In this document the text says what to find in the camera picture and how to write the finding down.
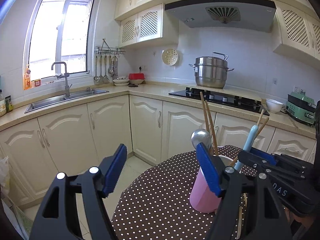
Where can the green electric cooker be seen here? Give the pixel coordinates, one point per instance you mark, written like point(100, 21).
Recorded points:
point(300, 110)

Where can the red container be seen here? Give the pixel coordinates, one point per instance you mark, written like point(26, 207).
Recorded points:
point(136, 77)

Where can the metal spoon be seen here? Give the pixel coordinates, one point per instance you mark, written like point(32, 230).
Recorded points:
point(200, 136)

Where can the orange bottle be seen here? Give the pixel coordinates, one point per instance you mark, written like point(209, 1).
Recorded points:
point(27, 80)

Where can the kitchen window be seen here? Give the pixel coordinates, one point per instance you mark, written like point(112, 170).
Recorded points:
point(50, 42)

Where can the pile of wooden chopsticks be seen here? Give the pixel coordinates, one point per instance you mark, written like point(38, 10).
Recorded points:
point(204, 110)

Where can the hanging metal utensil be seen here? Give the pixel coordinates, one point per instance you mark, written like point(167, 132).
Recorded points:
point(115, 75)
point(101, 78)
point(106, 78)
point(96, 78)
point(110, 70)

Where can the black gas stove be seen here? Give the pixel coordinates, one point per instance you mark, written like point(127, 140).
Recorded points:
point(246, 103)

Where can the wall socket with plug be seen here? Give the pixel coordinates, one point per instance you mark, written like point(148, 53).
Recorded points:
point(142, 68)

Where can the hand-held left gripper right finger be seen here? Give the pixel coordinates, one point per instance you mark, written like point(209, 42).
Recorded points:
point(208, 172)

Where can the grey range hood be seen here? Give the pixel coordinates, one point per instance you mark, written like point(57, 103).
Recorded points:
point(200, 15)

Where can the brown polka dot tablecloth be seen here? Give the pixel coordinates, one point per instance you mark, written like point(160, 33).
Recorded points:
point(150, 200)

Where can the lattice door wall cabinet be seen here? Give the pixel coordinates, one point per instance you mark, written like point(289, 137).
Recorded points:
point(295, 27)
point(150, 25)

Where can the small red jar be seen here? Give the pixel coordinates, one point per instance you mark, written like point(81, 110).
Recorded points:
point(37, 83)

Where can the metal wall utensil rack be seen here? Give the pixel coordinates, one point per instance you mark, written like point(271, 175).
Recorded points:
point(110, 50)

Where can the stainless steel steamer pot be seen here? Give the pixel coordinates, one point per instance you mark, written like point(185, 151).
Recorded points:
point(211, 77)

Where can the small dark green jar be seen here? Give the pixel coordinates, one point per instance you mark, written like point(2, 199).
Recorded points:
point(9, 104)

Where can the pink cup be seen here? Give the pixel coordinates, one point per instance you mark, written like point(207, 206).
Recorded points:
point(200, 197)

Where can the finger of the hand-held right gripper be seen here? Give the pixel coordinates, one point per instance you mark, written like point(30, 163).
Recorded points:
point(252, 161)
point(265, 156)

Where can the stainless steel sink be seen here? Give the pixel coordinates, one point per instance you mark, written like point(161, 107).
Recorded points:
point(82, 92)

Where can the white bowl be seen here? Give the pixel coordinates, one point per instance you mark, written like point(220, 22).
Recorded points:
point(273, 106)

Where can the clear food jar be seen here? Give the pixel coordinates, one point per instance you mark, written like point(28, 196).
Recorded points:
point(2, 105)

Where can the cream base cabinets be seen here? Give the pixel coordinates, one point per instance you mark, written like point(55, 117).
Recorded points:
point(62, 135)

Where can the cream perforated plate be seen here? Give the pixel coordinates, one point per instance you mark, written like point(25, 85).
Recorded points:
point(170, 57)

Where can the stack of white dishes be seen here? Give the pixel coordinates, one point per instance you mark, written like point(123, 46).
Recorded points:
point(120, 82)

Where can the white plastic bag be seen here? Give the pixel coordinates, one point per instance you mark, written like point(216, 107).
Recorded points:
point(3, 175)

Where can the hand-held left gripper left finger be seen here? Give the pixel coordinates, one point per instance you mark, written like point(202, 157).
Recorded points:
point(115, 170)

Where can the steel kitchen faucet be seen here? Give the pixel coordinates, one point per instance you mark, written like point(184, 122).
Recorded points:
point(67, 87)

